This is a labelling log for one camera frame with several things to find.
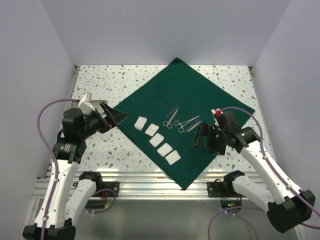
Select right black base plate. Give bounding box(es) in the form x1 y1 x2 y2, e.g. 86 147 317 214
206 179 229 198

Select right wrist camera red-capped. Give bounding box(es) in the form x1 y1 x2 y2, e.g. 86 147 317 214
213 110 241 131

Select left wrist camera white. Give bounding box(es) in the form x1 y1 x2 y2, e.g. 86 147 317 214
77 92 107 113

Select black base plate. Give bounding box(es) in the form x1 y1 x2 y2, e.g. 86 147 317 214
72 181 120 198
206 179 229 198

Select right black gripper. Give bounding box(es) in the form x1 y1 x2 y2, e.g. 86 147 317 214
191 122 228 156

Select steel surgical scissors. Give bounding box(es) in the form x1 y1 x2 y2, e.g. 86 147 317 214
162 110 178 129

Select white gauze pad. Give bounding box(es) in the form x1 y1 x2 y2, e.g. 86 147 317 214
157 143 173 157
149 133 164 148
165 150 181 165
145 123 159 137
134 116 147 131

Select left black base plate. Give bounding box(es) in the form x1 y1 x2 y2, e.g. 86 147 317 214
72 181 120 198

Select green surgical drape cloth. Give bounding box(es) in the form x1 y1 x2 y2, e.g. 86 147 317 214
116 58 254 190

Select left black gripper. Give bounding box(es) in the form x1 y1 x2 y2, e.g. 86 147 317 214
78 101 127 140

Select steel scalpel handle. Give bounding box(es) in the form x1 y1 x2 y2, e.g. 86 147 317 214
185 120 202 133

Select steel tweezers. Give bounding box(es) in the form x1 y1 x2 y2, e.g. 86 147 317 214
166 106 179 118

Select steel hemostat forceps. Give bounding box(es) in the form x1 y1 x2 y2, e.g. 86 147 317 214
173 115 200 133

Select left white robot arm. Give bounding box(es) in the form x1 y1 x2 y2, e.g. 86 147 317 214
22 100 128 240

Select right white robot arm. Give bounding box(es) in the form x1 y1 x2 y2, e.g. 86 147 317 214
192 123 316 233

